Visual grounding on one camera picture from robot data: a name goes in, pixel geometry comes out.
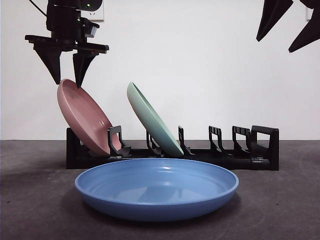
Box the pink plate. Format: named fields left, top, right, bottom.
left=56, top=78, right=113, bottom=156

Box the green plate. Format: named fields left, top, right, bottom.
left=126, top=81, right=185, bottom=158

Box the blue plate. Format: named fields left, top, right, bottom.
left=74, top=157, right=240, bottom=223

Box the black dish rack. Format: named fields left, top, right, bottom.
left=66, top=124, right=280, bottom=172

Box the thin black cable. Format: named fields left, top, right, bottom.
left=28, top=0, right=49, bottom=19

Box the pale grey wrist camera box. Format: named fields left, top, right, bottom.
left=79, top=17, right=101, bottom=38

